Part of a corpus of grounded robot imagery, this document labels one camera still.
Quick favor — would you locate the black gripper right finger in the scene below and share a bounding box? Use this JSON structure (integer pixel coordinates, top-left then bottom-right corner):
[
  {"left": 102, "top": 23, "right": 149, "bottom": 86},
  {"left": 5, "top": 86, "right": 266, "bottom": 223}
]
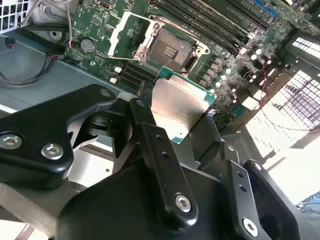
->
[{"left": 189, "top": 109, "right": 303, "bottom": 240}]

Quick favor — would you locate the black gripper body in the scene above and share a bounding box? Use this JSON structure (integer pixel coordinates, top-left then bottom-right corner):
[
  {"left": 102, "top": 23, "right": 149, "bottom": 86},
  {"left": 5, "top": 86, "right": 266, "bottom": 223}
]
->
[{"left": 55, "top": 162, "right": 241, "bottom": 240}]

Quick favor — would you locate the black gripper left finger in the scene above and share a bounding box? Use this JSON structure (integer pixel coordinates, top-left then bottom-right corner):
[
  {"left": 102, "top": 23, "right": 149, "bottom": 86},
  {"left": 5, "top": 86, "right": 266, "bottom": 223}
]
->
[{"left": 0, "top": 79, "right": 199, "bottom": 228}]

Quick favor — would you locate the metal socket cover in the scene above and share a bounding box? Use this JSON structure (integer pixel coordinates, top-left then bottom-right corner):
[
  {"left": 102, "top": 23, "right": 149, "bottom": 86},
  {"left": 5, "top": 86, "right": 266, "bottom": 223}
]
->
[{"left": 107, "top": 11, "right": 161, "bottom": 62}]

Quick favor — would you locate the silver CPU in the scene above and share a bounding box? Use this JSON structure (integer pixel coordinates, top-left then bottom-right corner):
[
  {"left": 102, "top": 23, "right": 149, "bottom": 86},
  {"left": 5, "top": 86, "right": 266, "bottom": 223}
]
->
[{"left": 151, "top": 66, "right": 218, "bottom": 145}]

